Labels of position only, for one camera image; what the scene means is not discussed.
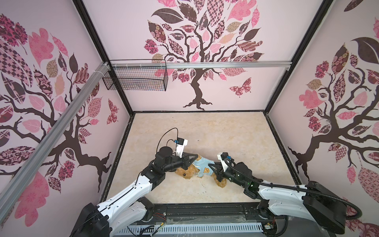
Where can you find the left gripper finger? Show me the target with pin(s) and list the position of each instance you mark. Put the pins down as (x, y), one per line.
(187, 167)
(189, 157)

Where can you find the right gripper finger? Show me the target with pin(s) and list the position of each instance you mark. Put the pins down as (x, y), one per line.
(216, 167)
(219, 178)

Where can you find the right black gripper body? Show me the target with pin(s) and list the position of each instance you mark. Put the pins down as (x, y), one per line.
(232, 177)

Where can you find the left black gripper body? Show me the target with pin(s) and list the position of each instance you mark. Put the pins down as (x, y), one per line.
(175, 162)

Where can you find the brown plush teddy bear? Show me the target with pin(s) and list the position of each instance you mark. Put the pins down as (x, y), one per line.
(191, 174)

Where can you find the light blue fleece hoodie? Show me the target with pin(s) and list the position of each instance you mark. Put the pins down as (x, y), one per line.
(202, 164)

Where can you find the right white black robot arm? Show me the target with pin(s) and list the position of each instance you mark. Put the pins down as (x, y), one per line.
(312, 201)

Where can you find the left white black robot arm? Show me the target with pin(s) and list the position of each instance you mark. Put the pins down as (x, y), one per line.
(130, 205)

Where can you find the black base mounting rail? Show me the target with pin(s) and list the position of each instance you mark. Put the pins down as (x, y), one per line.
(246, 212)

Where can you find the white slotted cable duct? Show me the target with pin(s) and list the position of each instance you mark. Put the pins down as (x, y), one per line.
(189, 229)

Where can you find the black wire mesh basket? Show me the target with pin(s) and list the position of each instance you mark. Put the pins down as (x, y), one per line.
(137, 74)

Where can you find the rear aluminium rail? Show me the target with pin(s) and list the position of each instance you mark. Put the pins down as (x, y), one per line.
(203, 65)

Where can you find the aluminium rail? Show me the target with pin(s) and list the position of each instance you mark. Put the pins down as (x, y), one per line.
(23, 177)
(203, 65)

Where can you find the left aluminium rail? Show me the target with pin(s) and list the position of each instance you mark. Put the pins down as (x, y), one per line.
(23, 177)

